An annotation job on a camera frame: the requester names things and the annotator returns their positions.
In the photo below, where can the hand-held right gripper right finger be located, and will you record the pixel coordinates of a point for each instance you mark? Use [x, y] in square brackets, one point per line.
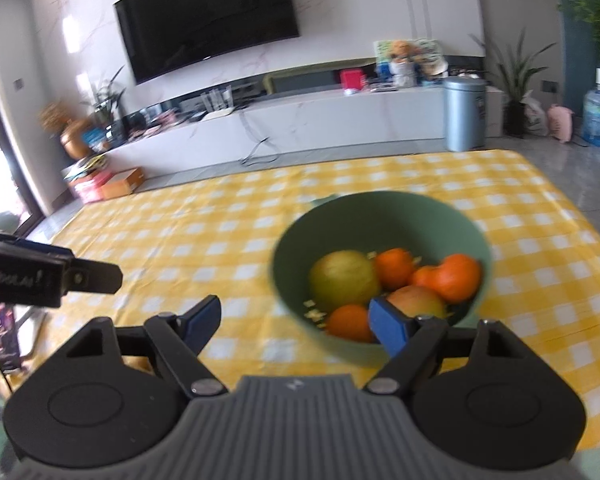
[387, 325]

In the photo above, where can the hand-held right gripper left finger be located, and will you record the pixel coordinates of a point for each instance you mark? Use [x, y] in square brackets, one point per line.
[202, 320]

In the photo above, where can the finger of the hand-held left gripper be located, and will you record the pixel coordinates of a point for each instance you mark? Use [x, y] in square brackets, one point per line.
[97, 279]

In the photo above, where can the orange tangerine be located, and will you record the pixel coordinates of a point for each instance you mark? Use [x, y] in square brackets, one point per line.
[395, 269]
[347, 322]
[422, 277]
[457, 277]

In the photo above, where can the red-green apple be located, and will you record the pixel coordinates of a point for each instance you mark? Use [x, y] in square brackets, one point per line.
[420, 300]

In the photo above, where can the yellow-green pear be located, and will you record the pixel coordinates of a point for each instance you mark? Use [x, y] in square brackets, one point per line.
[342, 280]

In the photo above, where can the green colander bowl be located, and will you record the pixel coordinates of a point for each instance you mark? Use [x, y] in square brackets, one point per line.
[355, 220]

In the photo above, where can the pale green chair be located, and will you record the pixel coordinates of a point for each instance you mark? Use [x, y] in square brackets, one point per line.
[2, 222]

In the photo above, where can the smartphone with lit screen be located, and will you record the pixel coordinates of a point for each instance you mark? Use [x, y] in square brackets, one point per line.
[5, 335]

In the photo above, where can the yellow checkered tablecloth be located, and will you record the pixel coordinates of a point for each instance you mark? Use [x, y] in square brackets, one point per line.
[180, 240]

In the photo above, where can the orange cardboard box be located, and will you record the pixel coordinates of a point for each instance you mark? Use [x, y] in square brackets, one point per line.
[122, 183]

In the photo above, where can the stack of papers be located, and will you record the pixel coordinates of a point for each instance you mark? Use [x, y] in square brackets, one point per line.
[85, 166]

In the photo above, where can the gold vase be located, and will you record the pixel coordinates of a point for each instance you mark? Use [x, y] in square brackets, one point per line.
[77, 142]

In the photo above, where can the blue snack packet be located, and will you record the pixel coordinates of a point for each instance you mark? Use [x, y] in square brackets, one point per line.
[96, 139]

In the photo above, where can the dried yellow flowers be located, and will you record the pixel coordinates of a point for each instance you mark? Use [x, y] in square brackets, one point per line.
[55, 116]

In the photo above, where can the pink gift box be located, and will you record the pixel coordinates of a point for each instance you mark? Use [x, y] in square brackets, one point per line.
[165, 119]

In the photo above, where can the green plant in glass vase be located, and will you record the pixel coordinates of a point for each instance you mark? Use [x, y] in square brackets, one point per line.
[105, 105]

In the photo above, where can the white router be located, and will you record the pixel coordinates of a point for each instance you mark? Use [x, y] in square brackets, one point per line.
[217, 112]

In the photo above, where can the white marble television console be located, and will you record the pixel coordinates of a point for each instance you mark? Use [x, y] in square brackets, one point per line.
[330, 120]

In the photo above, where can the grey metal trash can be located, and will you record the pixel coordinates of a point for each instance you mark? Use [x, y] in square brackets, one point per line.
[465, 115]

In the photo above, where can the long-leaf potted plant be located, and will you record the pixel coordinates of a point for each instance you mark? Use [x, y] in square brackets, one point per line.
[515, 117]

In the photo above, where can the red box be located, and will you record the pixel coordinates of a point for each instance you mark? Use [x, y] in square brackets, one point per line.
[352, 81]

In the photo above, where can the white plastic bag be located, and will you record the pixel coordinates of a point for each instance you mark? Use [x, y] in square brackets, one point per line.
[535, 115]

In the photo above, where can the pink fan heater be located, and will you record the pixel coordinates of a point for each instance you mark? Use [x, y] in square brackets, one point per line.
[560, 122]

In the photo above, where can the white hand fan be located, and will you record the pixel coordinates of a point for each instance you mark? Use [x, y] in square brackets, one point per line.
[430, 60]

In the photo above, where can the green painted picture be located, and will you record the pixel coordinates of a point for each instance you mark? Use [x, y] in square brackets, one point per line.
[381, 52]

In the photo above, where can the blue water jug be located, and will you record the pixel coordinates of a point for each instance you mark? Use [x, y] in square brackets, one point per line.
[598, 115]

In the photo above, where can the black wall television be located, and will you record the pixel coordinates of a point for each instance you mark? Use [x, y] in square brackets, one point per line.
[205, 15]

